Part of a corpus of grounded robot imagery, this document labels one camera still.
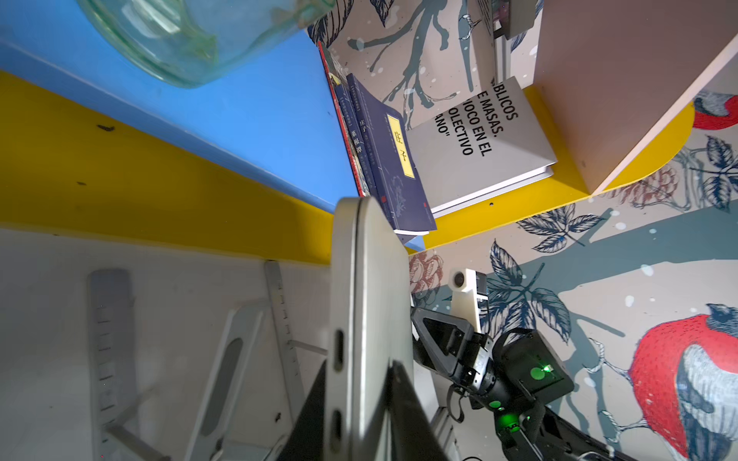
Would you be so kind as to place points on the dark blue book stack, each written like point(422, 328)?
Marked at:
point(377, 143)

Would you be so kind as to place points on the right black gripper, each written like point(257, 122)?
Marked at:
point(450, 347)

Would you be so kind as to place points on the yellow shelf unit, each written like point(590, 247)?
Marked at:
point(254, 164)

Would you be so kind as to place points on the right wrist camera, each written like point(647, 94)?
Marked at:
point(469, 293)

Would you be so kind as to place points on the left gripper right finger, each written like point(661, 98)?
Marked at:
point(411, 437)

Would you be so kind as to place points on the silver laptop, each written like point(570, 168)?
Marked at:
point(369, 327)

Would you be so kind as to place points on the green drinking glass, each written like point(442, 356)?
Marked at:
point(192, 43)

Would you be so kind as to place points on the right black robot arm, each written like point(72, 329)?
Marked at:
point(515, 377)

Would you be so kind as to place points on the silver laptop stand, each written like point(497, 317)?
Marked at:
point(195, 378)

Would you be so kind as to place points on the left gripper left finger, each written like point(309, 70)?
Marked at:
point(305, 442)

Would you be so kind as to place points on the white book upright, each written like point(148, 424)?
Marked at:
point(484, 147)

